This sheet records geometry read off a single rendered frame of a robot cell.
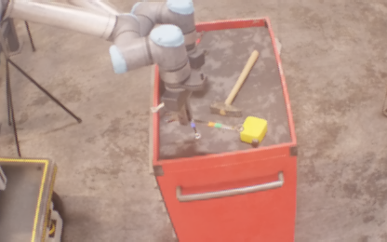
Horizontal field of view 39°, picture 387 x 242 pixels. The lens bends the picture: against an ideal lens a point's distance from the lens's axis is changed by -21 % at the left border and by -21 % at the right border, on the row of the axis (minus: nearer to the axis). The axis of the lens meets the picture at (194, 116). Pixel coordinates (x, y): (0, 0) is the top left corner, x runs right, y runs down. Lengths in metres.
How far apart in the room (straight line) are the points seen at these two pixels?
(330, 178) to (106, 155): 1.24
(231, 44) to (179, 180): 0.64
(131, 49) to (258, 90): 0.62
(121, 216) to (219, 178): 1.14
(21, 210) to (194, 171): 1.18
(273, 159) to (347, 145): 1.28
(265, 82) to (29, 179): 1.36
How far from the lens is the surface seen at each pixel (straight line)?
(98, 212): 3.29
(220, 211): 2.33
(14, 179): 3.19
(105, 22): 1.98
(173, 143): 2.23
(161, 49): 1.89
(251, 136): 2.16
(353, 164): 3.29
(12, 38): 4.65
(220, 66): 2.48
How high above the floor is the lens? 2.48
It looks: 43 degrees down
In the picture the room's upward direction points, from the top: 12 degrees counter-clockwise
